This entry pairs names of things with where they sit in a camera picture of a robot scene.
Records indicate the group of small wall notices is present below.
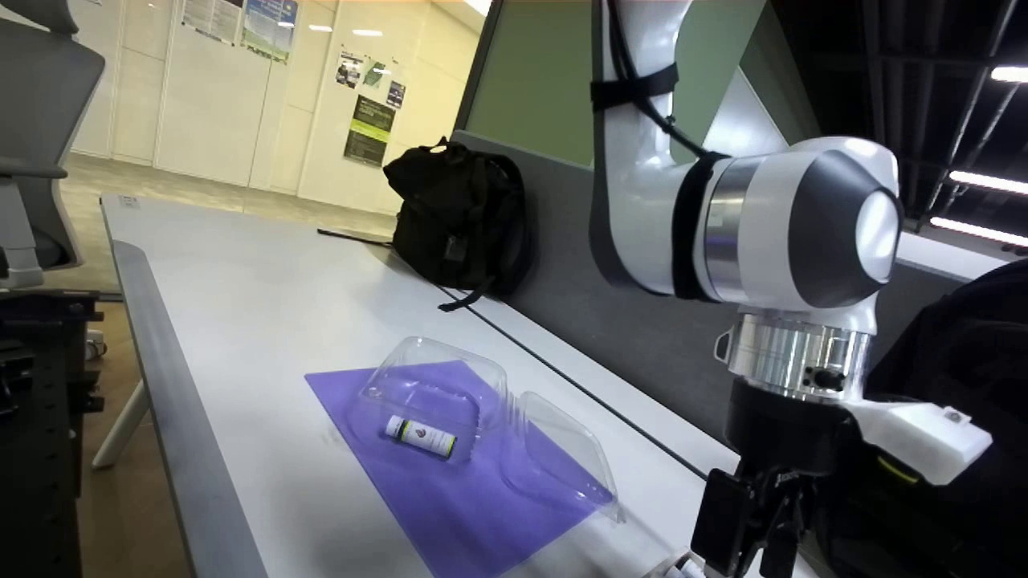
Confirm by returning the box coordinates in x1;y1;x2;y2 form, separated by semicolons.
335;51;407;110

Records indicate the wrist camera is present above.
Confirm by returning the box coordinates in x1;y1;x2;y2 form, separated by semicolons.
842;397;994;488

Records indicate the dark green wall poster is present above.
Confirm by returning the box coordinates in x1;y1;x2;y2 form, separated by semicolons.
343;94;397;169

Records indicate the grey office chair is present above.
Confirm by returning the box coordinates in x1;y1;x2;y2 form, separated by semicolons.
0;0;106;290

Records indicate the purple mat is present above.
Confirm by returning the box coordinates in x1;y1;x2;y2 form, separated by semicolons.
304;360;618;578

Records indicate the black backpack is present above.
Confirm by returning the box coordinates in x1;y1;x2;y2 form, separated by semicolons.
382;136;536;313

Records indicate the row of ceiling lights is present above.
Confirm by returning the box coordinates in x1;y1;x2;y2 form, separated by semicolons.
928;64;1028;249

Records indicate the black metal rack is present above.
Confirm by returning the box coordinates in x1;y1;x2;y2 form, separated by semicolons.
0;287;106;578

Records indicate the clear plastic bowl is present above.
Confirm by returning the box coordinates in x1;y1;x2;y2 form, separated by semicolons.
500;391;627;524

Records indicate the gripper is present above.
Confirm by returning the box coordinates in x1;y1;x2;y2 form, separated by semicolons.
691;376;864;578

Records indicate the clear plastic box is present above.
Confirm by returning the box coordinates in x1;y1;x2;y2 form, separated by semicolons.
358;336;509;464

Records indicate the small white bottle black cap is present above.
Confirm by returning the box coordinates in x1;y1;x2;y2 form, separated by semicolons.
384;415;459;461

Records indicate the grey and green desk partition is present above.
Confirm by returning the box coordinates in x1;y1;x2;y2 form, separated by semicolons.
449;0;965;474

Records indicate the black bag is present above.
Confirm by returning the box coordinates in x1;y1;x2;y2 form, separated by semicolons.
811;257;1028;578

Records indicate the row of wall posters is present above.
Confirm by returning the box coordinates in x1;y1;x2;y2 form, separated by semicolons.
180;0;300;64

